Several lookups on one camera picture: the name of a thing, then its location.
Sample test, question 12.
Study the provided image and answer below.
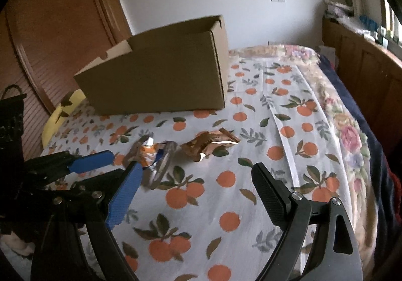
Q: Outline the floral blanket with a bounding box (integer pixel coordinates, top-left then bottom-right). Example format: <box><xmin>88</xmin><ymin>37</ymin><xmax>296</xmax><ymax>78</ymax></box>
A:
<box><xmin>229</xmin><ymin>44</ymin><xmax>377</xmax><ymax>269</ymax></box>

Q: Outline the dark blue blanket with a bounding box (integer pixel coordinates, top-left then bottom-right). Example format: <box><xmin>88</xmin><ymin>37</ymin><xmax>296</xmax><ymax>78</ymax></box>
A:
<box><xmin>319</xmin><ymin>55</ymin><xmax>402</xmax><ymax>206</ymax></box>

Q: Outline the red cloth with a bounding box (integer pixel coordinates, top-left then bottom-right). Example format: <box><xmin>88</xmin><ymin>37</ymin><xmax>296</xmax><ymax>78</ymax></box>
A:
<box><xmin>389</xmin><ymin>168</ymin><xmax>402</xmax><ymax>206</ymax></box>

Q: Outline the wooden cabinet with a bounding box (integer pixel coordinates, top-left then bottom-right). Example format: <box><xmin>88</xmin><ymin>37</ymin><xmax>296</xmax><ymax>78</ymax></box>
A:
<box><xmin>322</xmin><ymin>16</ymin><xmax>402</xmax><ymax>156</ymax></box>

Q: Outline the brown cardboard box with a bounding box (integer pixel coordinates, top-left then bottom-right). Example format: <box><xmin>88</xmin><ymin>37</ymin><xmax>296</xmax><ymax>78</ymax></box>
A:
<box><xmin>73</xmin><ymin>15</ymin><xmax>229</xmax><ymax>116</ymax></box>

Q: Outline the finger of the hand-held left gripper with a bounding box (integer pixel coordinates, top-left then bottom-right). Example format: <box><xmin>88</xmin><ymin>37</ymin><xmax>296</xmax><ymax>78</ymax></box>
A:
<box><xmin>25</xmin><ymin>150</ymin><xmax>115</xmax><ymax>182</ymax></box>

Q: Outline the wooden wardrobe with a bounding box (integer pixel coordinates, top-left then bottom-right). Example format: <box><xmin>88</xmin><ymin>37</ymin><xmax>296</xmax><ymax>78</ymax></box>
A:
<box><xmin>0</xmin><ymin>0</ymin><xmax>132</xmax><ymax>159</ymax></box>

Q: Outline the clutter of small cabinet items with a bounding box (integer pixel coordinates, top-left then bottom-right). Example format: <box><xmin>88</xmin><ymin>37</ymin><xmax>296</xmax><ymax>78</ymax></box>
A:
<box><xmin>325</xmin><ymin>0</ymin><xmax>402</xmax><ymax>55</ymax></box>

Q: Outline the yellow pillow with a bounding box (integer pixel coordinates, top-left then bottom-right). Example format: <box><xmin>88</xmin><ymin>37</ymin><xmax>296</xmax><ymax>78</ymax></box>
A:
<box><xmin>42</xmin><ymin>89</ymin><xmax>87</xmax><ymax>146</ymax></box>

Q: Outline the orange fruit print bedsheet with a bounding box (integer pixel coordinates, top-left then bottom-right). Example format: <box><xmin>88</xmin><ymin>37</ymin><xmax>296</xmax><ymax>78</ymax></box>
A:
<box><xmin>41</xmin><ymin>55</ymin><xmax>362</xmax><ymax>281</ymax></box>

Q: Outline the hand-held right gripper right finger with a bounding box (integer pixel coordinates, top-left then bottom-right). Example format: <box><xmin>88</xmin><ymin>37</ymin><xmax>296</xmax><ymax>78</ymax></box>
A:
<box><xmin>250</xmin><ymin>162</ymin><xmax>364</xmax><ymax>281</ymax></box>

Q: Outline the brown gold snack packet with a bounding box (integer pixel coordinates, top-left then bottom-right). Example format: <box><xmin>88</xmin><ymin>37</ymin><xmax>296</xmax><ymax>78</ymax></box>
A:
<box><xmin>180</xmin><ymin>128</ymin><xmax>242</xmax><ymax>162</ymax></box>

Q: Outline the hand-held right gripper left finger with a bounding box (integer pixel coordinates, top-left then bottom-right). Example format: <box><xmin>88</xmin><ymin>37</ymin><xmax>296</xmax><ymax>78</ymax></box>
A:
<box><xmin>47</xmin><ymin>162</ymin><xmax>144</xmax><ymax>281</ymax></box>

